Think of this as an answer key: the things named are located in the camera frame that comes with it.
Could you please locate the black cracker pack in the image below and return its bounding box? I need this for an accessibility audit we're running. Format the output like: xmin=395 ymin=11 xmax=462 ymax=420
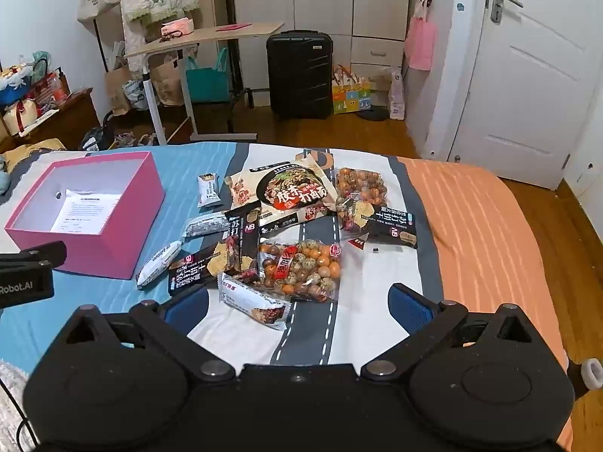
xmin=168 ymin=242 xmax=230 ymax=297
xmin=350 ymin=202 xmax=418 ymax=248
xmin=226 ymin=201 xmax=261 ymax=283

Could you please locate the quail egg bag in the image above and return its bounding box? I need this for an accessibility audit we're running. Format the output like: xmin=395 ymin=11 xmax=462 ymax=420
xmin=336 ymin=167 xmax=387 ymax=232
xmin=256 ymin=239 xmax=342 ymax=303

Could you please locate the beige instant noodle packet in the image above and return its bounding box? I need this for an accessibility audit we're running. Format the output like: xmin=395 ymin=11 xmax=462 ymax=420
xmin=225 ymin=156 xmax=337 ymax=236

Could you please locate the printed paper sheet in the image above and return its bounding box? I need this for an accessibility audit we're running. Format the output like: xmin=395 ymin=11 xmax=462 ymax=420
xmin=50 ymin=190 xmax=122 ymax=236

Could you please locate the grey snack bar middle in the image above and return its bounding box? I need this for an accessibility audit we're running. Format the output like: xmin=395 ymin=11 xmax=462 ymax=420
xmin=182 ymin=212 xmax=230 ymax=239

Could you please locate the pink storage box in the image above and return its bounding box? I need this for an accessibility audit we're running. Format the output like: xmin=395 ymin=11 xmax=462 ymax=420
xmin=5 ymin=151 xmax=165 ymax=279

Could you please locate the small white snack bar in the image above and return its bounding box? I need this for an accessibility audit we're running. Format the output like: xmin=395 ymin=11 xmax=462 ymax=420
xmin=197 ymin=173 xmax=221 ymax=209

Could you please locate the striped bedsheet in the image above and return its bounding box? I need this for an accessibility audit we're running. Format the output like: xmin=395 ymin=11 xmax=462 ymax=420
xmin=0 ymin=140 xmax=575 ymax=452

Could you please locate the wooden nightstand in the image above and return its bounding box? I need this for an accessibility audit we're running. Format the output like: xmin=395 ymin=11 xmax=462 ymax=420
xmin=1 ymin=88 xmax=100 ymax=152

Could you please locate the cream gift box red ribbon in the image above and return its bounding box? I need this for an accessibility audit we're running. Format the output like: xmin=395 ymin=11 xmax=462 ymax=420
xmin=3 ymin=99 xmax=38 ymax=136

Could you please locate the blue bowl with items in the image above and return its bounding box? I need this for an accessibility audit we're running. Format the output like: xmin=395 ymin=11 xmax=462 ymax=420
xmin=0 ymin=63 xmax=33 ymax=106

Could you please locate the brown paper bag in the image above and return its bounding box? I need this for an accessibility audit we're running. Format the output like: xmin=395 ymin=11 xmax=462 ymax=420
xmin=104 ymin=66 xmax=132 ymax=116

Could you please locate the colourful gift box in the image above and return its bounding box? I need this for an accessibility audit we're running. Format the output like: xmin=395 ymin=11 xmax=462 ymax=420
xmin=331 ymin=64 xmax=372 ymax=115

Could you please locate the teal tote bag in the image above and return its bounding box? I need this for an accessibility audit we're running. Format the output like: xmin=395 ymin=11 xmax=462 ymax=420
xmin=186 ymin=48 xmax=230 ymax=103

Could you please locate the wooden rolling side table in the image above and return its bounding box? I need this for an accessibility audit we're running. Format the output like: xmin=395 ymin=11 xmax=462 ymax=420
xmin=125 ymin=23 xmax=283 ymax=146

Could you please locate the pink bag on hook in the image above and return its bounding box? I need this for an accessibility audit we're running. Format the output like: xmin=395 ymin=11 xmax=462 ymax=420
xmin=404 ymin=0 xmax=438 ymax=72

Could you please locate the black suitcase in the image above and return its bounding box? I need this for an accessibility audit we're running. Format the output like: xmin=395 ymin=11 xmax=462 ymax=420
xmin=266 ymin=30 xmax=333 ymax=121

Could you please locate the pink item on table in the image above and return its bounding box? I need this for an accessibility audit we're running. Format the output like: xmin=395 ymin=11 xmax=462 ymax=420
xmin=161 ymin=17 xmax=194 ymax=40

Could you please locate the white door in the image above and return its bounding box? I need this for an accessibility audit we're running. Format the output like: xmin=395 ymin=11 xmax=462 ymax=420
xmin=450 ymin=0 xmax=602 ymax=190

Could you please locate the white wardrobe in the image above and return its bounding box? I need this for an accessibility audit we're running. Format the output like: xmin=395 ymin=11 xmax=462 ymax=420
xmin=234 ymin=0 xmax=409 ymax=105

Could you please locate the silver door handle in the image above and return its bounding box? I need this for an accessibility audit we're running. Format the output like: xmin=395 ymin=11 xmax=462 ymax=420
xmin=491 ymin=0 xmax=524 ymax=23

